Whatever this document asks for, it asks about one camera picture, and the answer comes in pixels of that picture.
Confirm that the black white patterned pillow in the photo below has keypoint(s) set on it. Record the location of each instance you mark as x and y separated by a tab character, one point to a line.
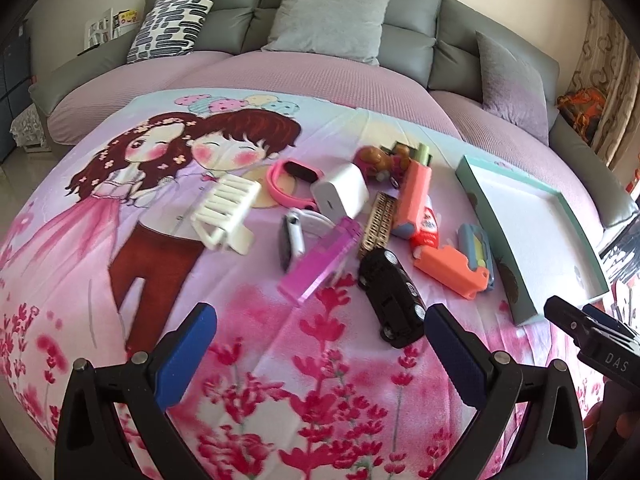
172	22

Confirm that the pink smartwatch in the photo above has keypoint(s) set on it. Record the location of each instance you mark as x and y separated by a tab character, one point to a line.
279	182

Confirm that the orange bag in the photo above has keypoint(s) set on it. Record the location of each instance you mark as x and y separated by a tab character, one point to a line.
582	110

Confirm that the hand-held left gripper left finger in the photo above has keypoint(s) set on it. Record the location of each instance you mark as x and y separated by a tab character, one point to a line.
182	360

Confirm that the dark cabinet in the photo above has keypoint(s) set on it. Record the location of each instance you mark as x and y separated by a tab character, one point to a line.
15	85

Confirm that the light grey pillow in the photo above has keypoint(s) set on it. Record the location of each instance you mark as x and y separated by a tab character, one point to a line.
330	20

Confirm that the grey purple pillow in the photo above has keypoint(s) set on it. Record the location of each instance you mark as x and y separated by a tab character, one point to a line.
515	87

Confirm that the white lace cloth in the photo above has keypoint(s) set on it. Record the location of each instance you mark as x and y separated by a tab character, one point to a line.
27	127

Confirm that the teal cardboard box tray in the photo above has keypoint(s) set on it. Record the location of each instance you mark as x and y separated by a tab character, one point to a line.
540	230

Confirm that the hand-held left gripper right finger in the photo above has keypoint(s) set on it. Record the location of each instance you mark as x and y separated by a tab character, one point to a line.
457	360

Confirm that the pink translucent case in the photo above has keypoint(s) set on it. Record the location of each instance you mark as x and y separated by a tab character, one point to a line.
320	262

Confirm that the orange blue folding toy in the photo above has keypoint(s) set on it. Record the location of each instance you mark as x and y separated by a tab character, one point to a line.
450	267
412	195

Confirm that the beige patterned curtain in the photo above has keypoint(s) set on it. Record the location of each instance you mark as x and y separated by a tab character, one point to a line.
610	70

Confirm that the red white bottle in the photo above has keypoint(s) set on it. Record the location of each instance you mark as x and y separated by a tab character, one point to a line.
427	227

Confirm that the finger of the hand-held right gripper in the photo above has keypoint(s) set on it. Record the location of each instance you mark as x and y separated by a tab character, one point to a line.
570	322
612	322

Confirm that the black toy car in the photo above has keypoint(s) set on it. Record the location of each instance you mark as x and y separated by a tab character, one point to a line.
392	295

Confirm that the grey sofa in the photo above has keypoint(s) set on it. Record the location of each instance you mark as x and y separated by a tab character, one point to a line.
415	15

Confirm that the white hair claw clip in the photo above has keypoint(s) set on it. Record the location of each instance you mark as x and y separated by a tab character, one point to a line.
225	205

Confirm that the square power adapter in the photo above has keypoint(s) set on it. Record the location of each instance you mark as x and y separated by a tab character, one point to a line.
340	187

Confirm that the pink orange figurine toy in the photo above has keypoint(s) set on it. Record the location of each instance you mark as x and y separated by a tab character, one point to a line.
375	160

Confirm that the stack of books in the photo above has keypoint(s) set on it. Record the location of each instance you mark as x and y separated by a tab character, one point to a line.
102	27

